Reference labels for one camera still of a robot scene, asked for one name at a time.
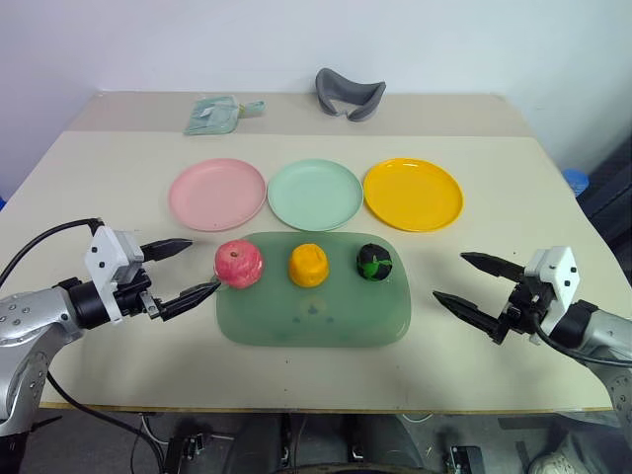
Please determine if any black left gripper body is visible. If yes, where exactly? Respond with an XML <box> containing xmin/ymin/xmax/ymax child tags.
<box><xmin>111</xmin><ymin>265</ymin><xmax>167</xmax><ymax>323</ymax></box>

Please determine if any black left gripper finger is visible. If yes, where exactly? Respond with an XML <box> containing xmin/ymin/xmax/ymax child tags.
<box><xmin>138</xmin><ymin>238</ymin><xmax>195</xmax><ymax>264</ymax></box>
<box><xmin>157</xmin><ymin>279</ymin><xmax>221</xmax><ymax>323</ymax></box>

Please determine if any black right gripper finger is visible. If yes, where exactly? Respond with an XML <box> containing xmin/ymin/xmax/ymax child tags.
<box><xmin>433</xmin><ymin>290</ymin><xmax>507</xmax><ymax>340</ymax></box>
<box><xmin>459</xmin><ymin>252</ymin><xmax>526</xmax><ymax>283</ymax></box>

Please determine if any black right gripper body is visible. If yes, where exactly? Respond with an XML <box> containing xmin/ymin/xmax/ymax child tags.
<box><xmin>491</xmin><ymin>276</ymin><xmax>558</xmax><ymax>346</ymax></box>

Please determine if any pink plate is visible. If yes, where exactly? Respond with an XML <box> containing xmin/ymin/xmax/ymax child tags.
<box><xmin>167</xmin><ymin>157</ymin><xmax>267</xmax><ymax>232</ymax></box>

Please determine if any dark green fruit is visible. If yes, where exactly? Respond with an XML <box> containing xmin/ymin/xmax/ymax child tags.
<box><xmin>355</xmin><ymin>242</ymin><xmax>394</xmax><ymax>282</ymax></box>

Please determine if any yellow plate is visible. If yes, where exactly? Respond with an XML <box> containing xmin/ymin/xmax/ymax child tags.
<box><xmin>362</xmin><ymin>157</ymin><xmax>465</xmax><ymax>233</ymax></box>

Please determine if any orange fruit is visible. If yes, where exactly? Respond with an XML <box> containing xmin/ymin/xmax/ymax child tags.
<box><xmin>287</xmin><ymin>243</ymin><xmax>331</xmax><ymax>288</ymax></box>

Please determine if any light green plate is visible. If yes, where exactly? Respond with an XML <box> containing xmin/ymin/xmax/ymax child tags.
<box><xmin>267</xmin><ymin>158</ymin><xmax>365</xmax><ymax>232</ymax></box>

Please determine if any red apple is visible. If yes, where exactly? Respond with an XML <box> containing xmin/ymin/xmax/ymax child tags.
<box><xmin>213</xmin><ymin>238</ymin><xmax>266</xmax><ymax>290</ymax></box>

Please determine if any blue round object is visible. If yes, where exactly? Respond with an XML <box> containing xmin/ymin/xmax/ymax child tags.
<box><xmin>561</xmin><ymin>168</ymin><xmax>592</xmax><ymax>195</ymax></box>

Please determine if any translucent green tray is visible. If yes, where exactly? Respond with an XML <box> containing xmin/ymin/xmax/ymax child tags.
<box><xmin>214</xmin><ymin>230</ymin><xmax>413</xmax><ymax>350</ymax></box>

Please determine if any light green plastic pouch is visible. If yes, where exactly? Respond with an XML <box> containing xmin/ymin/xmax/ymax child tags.
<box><xmin>183</xmin><ymin>96</ymin><xmax>267</xmax><ymax>136</ymax></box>

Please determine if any white shoe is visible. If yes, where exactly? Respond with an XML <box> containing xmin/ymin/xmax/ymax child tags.
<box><xmin>527</xmin><ymin>446</ymin><xmax>574</xmax><ymax>474</ymax></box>

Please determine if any grey curved foam pad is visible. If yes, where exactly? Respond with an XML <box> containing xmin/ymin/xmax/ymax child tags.
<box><xmin>315</xmin><ymin>67</ymin><xmax>387</xmax><ymax>124</ymax></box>

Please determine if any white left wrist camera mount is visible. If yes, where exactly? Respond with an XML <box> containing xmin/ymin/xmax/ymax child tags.
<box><xmin>84</xmin><ymin>225</ymin><xmax>145</xmax><ymax>326</ymax></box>

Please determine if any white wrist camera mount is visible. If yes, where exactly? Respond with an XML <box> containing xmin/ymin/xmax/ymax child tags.
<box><xmin>523</xmin><ymin>245</ymin><xmax>579</xmax><ymax>345</ymax></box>
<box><xmin>84</xmin><ymin>225</ymin><xmax>145</xmax><ymax>326</ymax></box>

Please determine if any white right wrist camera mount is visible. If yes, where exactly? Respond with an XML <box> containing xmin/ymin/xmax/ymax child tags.
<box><xmin>523</xmin><ymin>245</ymin><xmax>579</xmax><ymax>345</ymax></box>

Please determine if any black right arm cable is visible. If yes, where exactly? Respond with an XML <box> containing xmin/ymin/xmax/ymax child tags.
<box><xmin>532</xmin><ymin>323</ymin><xmax>632</xmax><ymax>367</ymax></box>

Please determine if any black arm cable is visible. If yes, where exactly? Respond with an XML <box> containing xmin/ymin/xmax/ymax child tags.
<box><xmin>0</xmin><ymin>217</ymin><xmax>104</xmax><ymax>288</ymax></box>
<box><xmin>532</xmin><ymin>323</ymin><xmax>632</xmax><ymax>367</ymax></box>

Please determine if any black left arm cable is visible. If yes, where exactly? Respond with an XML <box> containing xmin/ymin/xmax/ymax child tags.
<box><xmin>0</xmin><ymin>217</ymin><xmax>104</xmax><ymax>288</ymax></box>

